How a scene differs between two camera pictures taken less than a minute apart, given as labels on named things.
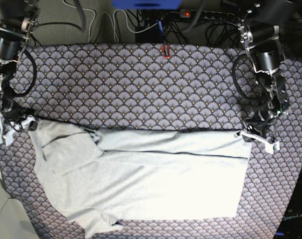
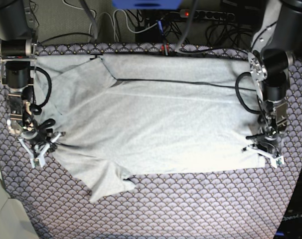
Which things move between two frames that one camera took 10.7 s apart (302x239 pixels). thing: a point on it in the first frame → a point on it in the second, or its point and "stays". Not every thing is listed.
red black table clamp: x=163 y=48 stays
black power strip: x=206 y=14 stays
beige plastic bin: x=9 y=220 stays
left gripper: x=10 y=120 → x=38 y=141
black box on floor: x=152 y=35 stays
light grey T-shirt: x=98 y=178 → x=122 y=115
